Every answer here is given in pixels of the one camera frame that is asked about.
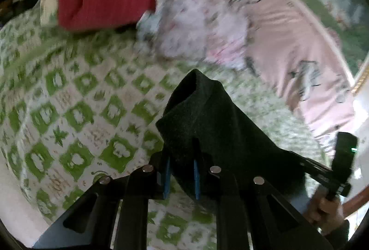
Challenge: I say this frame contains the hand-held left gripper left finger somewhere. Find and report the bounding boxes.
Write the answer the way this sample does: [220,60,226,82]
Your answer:
[33,152,173,250]

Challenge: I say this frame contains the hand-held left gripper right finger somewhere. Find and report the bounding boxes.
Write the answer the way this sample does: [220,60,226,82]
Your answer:
[192,138,335,250]

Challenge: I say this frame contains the dark green pants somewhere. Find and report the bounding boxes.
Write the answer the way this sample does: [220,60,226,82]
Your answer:
[156,68,309,204]

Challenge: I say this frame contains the person's right hand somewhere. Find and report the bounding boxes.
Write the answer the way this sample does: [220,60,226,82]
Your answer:
[306,188,346,235]

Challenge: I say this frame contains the pink quilt with plaid hearts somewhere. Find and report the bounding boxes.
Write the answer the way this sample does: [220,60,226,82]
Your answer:
[199,0,358,152]

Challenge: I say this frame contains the green checkered bedsheet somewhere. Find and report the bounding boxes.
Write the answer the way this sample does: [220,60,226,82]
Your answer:
[0,8,332,250]

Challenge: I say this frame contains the floral ruffled pillow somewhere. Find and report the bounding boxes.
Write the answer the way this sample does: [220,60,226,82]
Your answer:
[135,0,251,70]

